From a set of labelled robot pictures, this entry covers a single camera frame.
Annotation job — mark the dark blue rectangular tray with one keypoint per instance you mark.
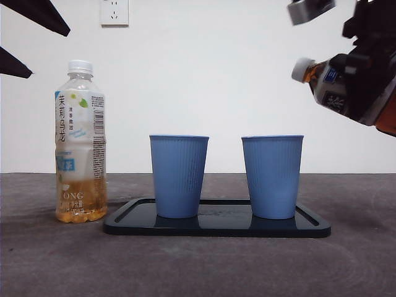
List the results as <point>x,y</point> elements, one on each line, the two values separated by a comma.
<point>216,228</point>

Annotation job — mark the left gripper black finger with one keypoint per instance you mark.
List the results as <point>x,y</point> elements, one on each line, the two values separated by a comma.
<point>43,14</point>
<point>12,65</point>

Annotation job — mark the pale jasmine oolong tea bottle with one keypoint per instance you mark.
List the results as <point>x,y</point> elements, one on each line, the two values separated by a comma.
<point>80,139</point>

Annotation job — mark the dark oolong tea bottle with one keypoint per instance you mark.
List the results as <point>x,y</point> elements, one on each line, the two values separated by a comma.
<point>326,91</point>

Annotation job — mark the pale grey right wrist camera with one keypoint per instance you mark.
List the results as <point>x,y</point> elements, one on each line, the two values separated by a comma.
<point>309,10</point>

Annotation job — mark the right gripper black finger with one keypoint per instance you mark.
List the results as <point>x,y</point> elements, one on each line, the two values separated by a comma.
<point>359,86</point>

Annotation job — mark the blue ribbed plastic cup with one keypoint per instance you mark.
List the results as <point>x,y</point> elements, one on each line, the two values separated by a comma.
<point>272,176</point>
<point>179,176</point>

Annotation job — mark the white wall power socket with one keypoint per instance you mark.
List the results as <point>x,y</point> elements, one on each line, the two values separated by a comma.
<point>114,12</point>

